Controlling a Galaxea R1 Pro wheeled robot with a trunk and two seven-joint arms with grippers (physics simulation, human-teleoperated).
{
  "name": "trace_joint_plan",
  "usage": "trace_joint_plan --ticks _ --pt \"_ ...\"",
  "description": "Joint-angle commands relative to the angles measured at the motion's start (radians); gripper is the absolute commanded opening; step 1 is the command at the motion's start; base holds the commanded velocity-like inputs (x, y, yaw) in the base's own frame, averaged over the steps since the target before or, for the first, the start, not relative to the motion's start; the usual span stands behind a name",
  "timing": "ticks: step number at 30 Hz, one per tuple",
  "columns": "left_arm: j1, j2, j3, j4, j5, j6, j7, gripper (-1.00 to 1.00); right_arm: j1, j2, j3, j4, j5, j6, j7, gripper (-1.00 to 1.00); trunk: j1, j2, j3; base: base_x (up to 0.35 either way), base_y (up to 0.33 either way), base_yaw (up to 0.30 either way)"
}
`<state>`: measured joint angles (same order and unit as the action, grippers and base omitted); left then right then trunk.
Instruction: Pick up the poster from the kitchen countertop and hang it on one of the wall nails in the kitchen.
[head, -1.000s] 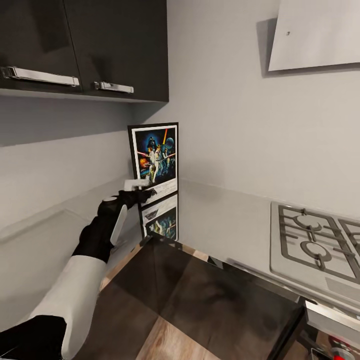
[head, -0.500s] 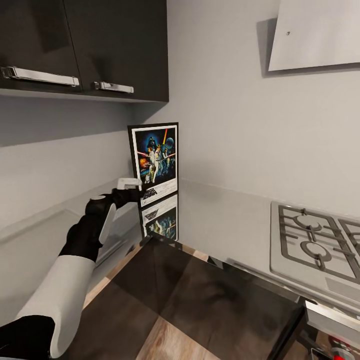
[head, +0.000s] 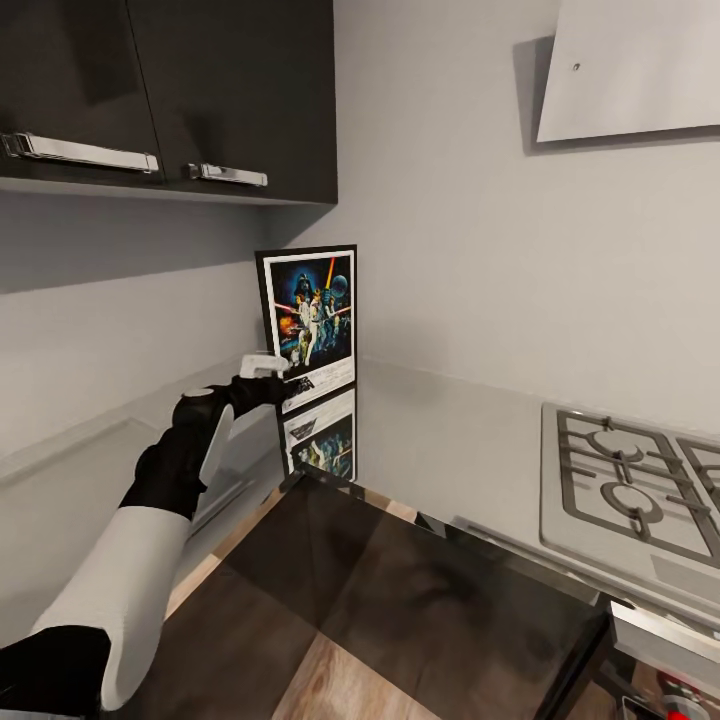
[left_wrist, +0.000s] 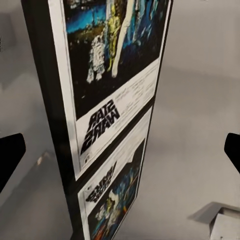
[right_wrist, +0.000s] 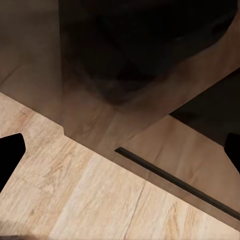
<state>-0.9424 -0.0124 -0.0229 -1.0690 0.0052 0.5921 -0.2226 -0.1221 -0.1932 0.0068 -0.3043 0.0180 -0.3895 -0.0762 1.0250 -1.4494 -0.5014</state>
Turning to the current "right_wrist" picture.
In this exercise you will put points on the oven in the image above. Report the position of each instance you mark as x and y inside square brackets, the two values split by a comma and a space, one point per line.
[154, 86]

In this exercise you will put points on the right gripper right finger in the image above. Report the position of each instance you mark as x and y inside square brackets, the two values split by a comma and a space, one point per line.
[232, 149]

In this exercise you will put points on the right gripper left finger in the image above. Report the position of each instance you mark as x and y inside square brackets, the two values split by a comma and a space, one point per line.
[12, 149]

